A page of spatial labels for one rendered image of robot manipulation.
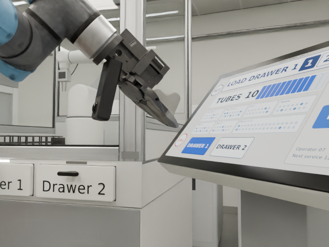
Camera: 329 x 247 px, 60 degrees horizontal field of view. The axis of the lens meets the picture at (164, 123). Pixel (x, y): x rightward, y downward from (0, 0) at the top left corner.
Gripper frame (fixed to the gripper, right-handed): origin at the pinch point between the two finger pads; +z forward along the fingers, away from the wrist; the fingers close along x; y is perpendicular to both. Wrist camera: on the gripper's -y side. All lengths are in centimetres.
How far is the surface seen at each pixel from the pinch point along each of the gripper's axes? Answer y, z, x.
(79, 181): -20.6, 2.7, 44.5
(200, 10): 251, 33, 280
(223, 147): 0.7, 7.3, -9.7
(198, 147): 0.3, 7.4, -1.4
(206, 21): 251, 51, 287
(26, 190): -34, -7, 58
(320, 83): 14.5, 7.3, -22.9
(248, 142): 2.1, 7.3, -15.3
